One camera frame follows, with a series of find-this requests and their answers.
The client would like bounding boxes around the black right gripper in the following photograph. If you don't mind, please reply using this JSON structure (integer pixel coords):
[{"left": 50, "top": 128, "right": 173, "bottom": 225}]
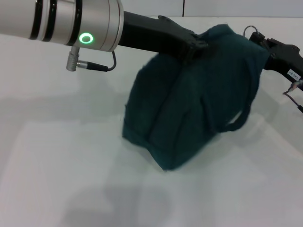
[{"left": 250, "top": 31, "right": 303, "bottom": 82}]

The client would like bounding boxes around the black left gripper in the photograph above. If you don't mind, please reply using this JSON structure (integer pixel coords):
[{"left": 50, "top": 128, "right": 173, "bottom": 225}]
[{"left": 117, "top": 10, "right": 216, "bottom": 65}]

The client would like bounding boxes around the metal zipper pull ring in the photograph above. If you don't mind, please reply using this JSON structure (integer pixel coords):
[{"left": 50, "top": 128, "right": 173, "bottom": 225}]
[{"left": 243, "top": 25, "right": 260, "bottom": 36}]

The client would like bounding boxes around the dark teal insulated lunch bag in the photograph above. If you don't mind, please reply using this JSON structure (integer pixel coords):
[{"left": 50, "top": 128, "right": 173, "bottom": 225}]
[{"left": 121, "top": 23, "right": 270, "bottom": 173}]

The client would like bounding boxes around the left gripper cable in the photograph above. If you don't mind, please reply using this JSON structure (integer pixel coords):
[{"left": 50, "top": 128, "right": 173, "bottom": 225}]
[{"left": 65, "top": 46, "right": 117, "bottom": 72}]

